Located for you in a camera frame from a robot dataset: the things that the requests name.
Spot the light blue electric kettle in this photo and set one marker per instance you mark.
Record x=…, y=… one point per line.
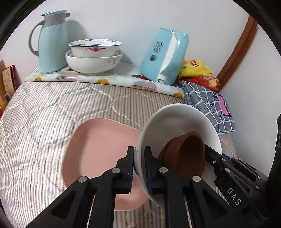
x=165, y=56

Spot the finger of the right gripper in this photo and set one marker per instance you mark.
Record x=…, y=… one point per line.
x=216, y=160
x=247, y=170

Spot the brown clay bowl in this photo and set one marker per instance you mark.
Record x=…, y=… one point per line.
x=170, y=147
x=190, y=160

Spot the blue patterned porcelain bowl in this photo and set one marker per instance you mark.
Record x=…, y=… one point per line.
x=94, y=48

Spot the patterned cardboard box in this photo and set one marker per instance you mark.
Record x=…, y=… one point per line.
x=11, y=80

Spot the brown wooden door frame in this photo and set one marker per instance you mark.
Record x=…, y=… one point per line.
x=239, y=52

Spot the large white porcelain bowl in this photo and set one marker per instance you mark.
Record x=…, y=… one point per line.
x=93, y=66

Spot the red chips bag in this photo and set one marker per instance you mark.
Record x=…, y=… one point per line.
x=208, y=82

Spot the striped quilted table cover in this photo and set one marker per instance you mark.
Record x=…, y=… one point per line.
x=36, y=127

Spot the brown paper bag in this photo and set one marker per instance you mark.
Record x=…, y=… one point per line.
x=3, y=101

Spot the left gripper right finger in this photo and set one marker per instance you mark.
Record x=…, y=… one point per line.
x=188, y=202

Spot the grey checked folded cloth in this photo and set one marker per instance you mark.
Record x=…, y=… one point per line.
x=211, y=104

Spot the pink square plate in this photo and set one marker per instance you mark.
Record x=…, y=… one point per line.
x=95, y=147

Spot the light blue thermos jug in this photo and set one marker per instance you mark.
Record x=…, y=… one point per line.
x=52, y=43

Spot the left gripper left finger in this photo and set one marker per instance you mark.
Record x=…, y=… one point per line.
x=90, y=202

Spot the yellow chips bag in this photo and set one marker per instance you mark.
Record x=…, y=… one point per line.
x=194, y=68

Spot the white ceramic bowl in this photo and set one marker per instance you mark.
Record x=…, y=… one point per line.
x=167, y=123

